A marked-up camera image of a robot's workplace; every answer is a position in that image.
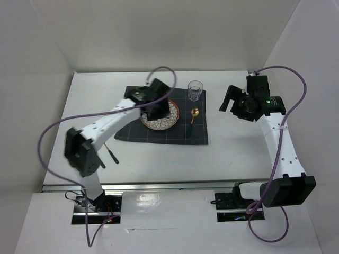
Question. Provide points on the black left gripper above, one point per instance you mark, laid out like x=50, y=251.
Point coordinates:
x=164, y=111

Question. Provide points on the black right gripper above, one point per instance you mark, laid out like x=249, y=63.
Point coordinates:
x=232, y=93

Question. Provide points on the floral patterned ceramic plate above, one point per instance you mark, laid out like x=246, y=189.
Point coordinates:
x=164, y=123

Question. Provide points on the dark grey checked cloth napkin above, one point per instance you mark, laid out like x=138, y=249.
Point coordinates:
x=138, y=132

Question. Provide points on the clear drinking glass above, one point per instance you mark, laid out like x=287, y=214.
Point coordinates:
x=195, y=89

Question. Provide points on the gold fork green handle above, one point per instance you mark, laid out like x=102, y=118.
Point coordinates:
x=111, y=154

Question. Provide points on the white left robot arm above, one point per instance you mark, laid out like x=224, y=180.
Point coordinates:
x=81, y=146

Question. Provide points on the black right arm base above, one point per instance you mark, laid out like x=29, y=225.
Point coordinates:
x=230, y=201

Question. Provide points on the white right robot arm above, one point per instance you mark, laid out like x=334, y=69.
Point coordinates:
x=288, y=184

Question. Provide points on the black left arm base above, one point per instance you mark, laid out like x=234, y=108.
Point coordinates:
x=109, y=204

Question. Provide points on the aluminium front table rail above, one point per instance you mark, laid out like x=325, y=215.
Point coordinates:
x=165, y=186

